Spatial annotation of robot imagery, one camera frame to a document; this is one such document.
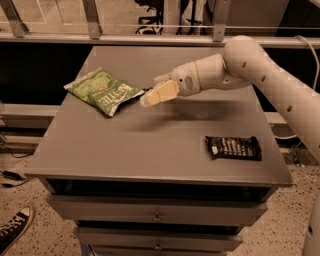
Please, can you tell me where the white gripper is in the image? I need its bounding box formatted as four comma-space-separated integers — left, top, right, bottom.
140, 54, 250, 107

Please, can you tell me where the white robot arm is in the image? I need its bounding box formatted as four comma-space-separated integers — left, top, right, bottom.
140, 35, 320, 161

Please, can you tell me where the green kettle chip bag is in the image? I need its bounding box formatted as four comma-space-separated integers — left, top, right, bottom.
64, 67, 144, 117

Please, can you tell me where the black office chair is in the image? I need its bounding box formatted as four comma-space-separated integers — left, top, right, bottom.
134, 0, 202, 35

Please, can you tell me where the grey drawer cabinet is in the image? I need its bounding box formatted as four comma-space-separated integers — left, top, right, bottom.
23, 45, 294, 256

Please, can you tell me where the black snack bar wrapper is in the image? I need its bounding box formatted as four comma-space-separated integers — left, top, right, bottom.
205, 136, 262, 161

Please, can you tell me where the metal railing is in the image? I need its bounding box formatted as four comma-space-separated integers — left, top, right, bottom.
0, 0, 320, 48

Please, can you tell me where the black white sneaker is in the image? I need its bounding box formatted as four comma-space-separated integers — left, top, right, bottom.
0, 206, 34, 256

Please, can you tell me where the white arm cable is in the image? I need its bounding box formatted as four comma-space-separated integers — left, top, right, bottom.
273, 34, 320, 141

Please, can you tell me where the black floor cable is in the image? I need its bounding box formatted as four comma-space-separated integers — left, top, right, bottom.
0, 141, 34, 189

